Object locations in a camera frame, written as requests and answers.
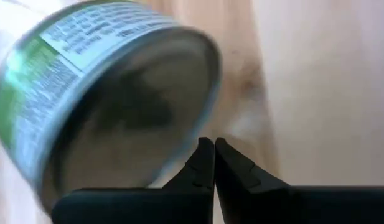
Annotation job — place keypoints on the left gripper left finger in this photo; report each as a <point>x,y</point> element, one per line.
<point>179,205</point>

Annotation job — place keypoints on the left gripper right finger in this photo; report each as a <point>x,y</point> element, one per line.
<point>257,202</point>

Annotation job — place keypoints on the green label tuna can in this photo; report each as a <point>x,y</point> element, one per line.
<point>101,109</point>

